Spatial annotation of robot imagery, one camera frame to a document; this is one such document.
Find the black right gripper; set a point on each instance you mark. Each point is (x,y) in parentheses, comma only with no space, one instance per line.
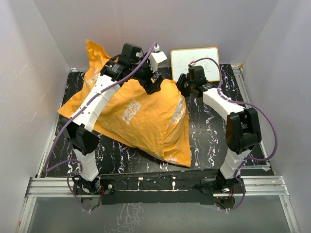
(179,82)

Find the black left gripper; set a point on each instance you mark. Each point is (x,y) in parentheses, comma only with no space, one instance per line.
(148,85)

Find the orange pillowcase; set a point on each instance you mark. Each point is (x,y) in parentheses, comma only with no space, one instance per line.
(157,123)

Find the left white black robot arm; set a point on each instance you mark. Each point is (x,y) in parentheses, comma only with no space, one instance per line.
(132,63)

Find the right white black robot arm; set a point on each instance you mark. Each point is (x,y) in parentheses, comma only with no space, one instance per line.
(242,130)

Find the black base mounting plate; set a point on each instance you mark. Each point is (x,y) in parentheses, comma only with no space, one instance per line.
(156,187)

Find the small whiteboard with gold frame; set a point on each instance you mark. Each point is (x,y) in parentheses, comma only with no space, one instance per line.
(181,59)

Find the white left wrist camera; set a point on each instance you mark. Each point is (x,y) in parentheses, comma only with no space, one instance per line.
(155,59)

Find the aluminium frame rail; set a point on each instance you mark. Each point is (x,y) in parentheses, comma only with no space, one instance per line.
(262,207)

